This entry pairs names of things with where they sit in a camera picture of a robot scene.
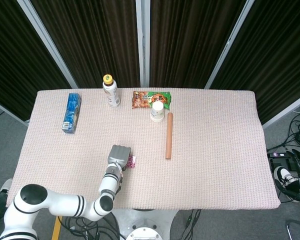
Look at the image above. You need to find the white shoe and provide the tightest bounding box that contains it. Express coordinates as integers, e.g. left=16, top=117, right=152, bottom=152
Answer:
left=0, top=178, right=14, bottom=198

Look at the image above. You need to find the white black sneaker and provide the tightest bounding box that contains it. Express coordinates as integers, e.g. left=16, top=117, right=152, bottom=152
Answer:
left=273, top=166, right=300, bottom=193

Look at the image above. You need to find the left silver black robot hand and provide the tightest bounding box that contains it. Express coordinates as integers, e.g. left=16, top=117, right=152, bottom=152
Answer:
left=106, top=144, right=132, bottom=172

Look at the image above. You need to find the black cable with connector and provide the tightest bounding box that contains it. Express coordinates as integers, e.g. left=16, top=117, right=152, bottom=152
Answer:
left=183, top=209, right=202, bottom=240

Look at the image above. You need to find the yellow-capped drink bottle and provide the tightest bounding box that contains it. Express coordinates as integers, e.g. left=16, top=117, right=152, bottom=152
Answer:
left=102, top=74, right=121, bottom=108

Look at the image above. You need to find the black power strip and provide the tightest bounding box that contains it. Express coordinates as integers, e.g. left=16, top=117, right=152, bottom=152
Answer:
left=267, top=151, right=292, bottom=158

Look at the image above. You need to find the dark curtain partition panel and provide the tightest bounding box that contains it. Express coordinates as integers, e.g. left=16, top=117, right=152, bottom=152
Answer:
left=149, top=0, right=247, bottom=89
left=0, top=0, right=72, bottom=121
left=31, top=0, right=141, bottom=89
left=209, top=0, right=300, bottom=125

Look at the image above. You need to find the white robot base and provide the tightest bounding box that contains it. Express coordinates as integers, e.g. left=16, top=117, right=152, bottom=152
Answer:
left=112, top=208, right=178, bottom=240

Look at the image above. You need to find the grey partition frame rail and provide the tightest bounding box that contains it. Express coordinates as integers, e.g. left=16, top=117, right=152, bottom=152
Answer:
left=0, top=97, right=30, bottom=127
left=261, top=90, right=300, bottom=130

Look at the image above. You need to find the yellow floor tape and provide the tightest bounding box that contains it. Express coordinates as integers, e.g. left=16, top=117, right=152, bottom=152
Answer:
left=51, top=216, right=63, bottom=240

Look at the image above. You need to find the orange green snack bag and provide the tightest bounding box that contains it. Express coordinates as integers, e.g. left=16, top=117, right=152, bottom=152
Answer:
left=132, top=90, right=171, bottom=111

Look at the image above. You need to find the blue cardboard box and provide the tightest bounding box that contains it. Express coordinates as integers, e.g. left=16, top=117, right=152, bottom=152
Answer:
left=61, top=92, right=82, bottom=135

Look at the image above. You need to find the grey partition post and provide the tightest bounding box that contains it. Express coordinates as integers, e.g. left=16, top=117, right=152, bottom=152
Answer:
left=204, top=0, right=255, bottom=90
left=135, top=0, right=151, bottom=88
left=16, top=0, right=79, bottom=89

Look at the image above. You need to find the white paper cup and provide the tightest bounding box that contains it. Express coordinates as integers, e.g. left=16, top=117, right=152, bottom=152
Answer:
left=150, top=101, right=165, bottom=123

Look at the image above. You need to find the pink woven tablecloth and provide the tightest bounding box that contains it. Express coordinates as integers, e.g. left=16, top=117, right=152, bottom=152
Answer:
left=6, top=87, right=282, bottom=210

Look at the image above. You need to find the wooden rolling pin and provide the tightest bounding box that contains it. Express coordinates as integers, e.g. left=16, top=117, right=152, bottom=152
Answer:
left=165, top=112, right=174, bottom=160

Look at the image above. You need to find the chrome tube leg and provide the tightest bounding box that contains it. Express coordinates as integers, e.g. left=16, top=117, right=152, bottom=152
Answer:
left=286, top=219, right=300, bottom=240

